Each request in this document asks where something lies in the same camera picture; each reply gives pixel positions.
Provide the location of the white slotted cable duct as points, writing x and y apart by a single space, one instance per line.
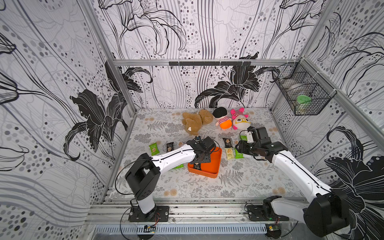
182 229

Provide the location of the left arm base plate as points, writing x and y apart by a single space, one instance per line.
158 215

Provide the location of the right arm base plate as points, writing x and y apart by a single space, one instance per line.
256 213

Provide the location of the orange pink black-haired doll plush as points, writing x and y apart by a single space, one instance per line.
221 116

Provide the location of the aluminium front rail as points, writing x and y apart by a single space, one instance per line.
181 210

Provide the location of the black cookie packet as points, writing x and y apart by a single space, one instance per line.
169 147
228 143

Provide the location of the cream cookie packet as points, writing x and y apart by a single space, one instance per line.
230 153

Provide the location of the white cookie packet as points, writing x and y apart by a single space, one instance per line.
235 140

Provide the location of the green lidded cup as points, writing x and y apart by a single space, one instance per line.
302 103

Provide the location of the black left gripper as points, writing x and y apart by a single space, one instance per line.
206 157

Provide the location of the white pink owl plush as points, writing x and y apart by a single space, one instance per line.
240 120

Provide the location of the black wire wall basket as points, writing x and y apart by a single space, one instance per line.
293 80

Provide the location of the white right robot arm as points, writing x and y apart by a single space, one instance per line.
324 212

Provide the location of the green cookie packet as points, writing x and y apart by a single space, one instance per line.
179 166
238 155
244 138
154 149

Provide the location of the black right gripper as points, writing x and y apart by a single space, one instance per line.
244 147

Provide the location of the orange plastic storage box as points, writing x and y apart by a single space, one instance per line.
211 169

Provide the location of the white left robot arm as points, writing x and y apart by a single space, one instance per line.
143 175

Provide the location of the brown teddy bear plush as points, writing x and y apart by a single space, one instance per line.
193 122

